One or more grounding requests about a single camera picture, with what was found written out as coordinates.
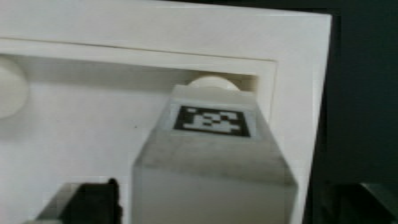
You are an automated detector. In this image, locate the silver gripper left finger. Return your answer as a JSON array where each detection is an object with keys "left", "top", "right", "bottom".
[{"left": 22, "top": 178, "right": 122, "bottom": 224}]

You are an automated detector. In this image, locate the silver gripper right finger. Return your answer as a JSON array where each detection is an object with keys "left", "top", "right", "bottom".
[{"left": 321, "top": 182, "right": 398, "bottom": 224}]

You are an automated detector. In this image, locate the white table leg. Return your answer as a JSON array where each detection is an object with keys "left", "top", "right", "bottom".
[{"left": 131, "top": 76, "right": 296, "bottom": 224}]

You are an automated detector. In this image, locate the white square table top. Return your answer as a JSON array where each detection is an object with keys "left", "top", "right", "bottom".
[{"left": 0, "top": 0, "right": 331, "bottom": 224}]

